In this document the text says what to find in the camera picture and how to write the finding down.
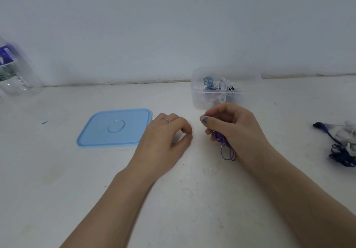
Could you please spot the person's right hand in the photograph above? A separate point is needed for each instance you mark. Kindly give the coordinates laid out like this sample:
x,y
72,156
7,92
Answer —
x,y
242,133

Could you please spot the person's left hand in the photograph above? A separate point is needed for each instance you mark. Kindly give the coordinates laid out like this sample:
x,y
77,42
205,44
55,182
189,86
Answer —
x,y
160,147

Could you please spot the person's right thumb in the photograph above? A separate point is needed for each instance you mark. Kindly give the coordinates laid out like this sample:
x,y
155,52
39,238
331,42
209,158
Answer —
x,y
215,122

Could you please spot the person's left thumb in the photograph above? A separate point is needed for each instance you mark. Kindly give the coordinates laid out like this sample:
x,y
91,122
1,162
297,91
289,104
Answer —
x,y
183,143

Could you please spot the person's left forearm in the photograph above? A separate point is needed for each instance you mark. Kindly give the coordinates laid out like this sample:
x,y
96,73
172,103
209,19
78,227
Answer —
x,y
110,208

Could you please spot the person's right forearm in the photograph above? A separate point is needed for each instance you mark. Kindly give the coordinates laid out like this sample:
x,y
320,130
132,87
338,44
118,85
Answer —
x,y
303,200

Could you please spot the clear plastic container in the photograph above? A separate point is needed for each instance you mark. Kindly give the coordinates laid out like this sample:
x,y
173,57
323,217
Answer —
x,y
222,87

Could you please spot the light blue plastic lid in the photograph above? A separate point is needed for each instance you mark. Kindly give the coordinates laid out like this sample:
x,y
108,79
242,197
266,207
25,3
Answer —
x,y
115,127

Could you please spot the clear plastic water bottle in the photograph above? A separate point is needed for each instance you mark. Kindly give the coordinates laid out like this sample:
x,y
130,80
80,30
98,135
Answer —
x,y
15,69

